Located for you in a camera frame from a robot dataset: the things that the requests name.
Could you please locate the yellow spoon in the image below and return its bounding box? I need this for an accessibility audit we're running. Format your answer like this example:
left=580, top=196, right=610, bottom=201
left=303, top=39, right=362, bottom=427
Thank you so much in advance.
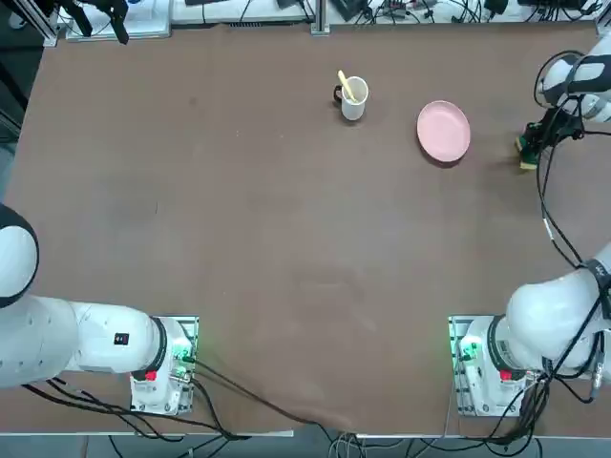
left=337, top=70, right=358, bottom=104

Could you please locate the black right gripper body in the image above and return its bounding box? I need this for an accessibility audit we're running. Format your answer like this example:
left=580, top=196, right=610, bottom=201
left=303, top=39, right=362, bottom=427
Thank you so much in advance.
left=541, top=107, right=586, bottom=143

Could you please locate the white mug with black handle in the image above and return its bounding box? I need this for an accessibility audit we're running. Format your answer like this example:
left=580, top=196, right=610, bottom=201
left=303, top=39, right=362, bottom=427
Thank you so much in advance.
left=332, top=75, right=370, bottom=122

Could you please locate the aluminium frame post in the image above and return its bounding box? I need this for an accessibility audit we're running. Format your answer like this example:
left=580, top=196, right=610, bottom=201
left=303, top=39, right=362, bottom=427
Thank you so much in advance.
left=13, top=0, right=58, bottom=47
left=310, top=0, right=331, bottom=35

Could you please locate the black tripod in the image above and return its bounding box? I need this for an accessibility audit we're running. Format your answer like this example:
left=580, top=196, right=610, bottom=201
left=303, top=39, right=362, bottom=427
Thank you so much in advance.
left=56, top=0, right=130, bottom=47

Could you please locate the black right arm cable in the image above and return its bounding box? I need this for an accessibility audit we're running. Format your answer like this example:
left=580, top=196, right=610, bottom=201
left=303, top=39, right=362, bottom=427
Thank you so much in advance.
left=533, top=50, right=602, bottom=273

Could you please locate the white power strip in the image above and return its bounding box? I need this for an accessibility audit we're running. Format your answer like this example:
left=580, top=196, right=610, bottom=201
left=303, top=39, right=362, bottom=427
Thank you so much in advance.
left=376, top=0, right=435, bottom=15

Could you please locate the black cable across table edge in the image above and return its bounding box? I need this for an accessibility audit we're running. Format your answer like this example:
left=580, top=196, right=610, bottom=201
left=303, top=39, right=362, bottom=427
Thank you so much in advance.
left=193, top=360, right=364, bottom=440

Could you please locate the green and yellow sponge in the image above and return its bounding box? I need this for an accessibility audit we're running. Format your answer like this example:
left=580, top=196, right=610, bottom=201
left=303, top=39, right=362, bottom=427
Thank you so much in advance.
left=514, top=121, right=543, bottom=172

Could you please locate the white tray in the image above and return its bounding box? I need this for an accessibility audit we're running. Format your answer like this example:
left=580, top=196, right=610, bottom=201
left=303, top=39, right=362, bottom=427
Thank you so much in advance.
left=65, top=0, right=172, bottom=42

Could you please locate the pink plate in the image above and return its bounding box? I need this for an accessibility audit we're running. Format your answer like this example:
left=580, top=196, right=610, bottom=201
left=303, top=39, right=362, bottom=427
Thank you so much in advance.
left=416, top=99, right=473, bottom=165

